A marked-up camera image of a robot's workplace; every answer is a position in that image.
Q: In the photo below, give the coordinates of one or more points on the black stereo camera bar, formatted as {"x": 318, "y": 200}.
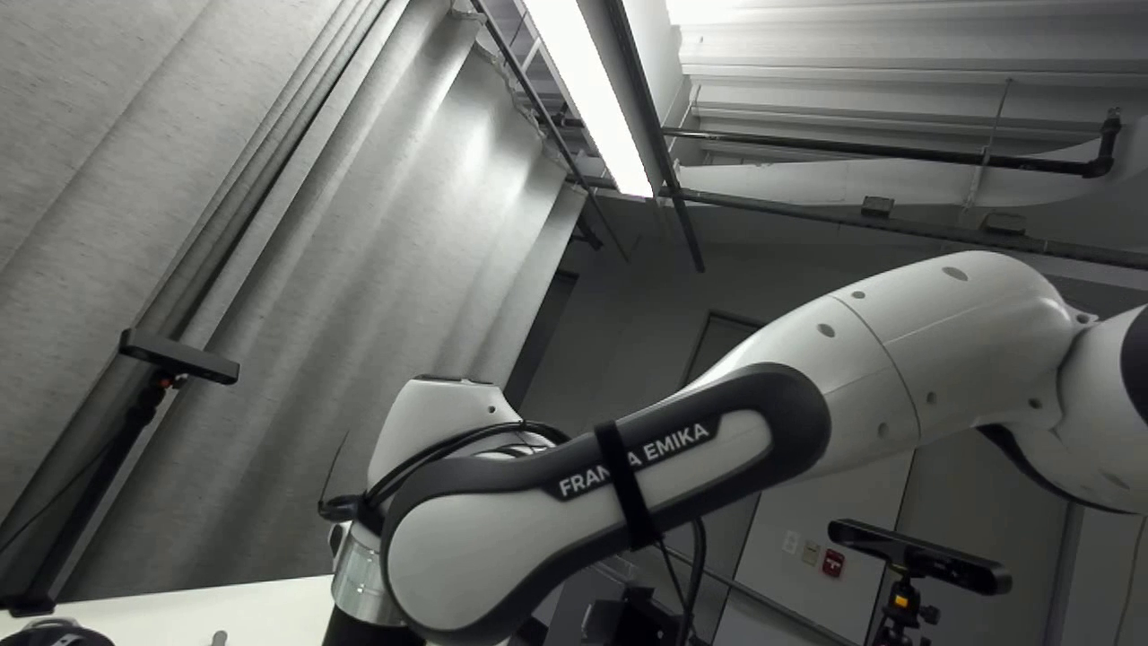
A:
{"x": 920, "y": 553}

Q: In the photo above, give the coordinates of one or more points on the ceiling light fixture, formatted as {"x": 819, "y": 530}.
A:
{"x": 587, "y": 84}

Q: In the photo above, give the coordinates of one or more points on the black background equipment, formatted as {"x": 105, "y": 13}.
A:
{"x": 633, "y": 614}

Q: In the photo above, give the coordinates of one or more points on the grey wall conduit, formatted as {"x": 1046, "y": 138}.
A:
{"x": 837, "y": 215}

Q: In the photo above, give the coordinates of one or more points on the black ceiling pipe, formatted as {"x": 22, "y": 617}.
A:
{"x": 898, "y": 151}

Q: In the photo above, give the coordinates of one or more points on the black round object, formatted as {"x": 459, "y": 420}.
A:
{"x": 36, "y": 636}

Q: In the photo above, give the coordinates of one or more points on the grey curtain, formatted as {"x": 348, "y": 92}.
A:
{"x": 360, "y": 360}

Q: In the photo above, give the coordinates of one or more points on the black rail bracket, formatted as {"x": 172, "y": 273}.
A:
{"x": 179, "y": 356}

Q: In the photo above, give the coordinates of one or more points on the black camera tripod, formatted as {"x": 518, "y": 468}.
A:
{"x": 903, "y": 606}

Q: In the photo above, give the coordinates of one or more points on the grey narrow door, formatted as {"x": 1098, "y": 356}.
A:
{"x": 719, "y": 342}

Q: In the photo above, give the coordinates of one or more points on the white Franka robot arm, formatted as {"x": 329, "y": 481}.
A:
{"x": 934, "y": 347}

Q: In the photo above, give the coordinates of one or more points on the red wall sign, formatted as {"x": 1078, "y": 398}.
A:
{"x": 834, "y": 566}

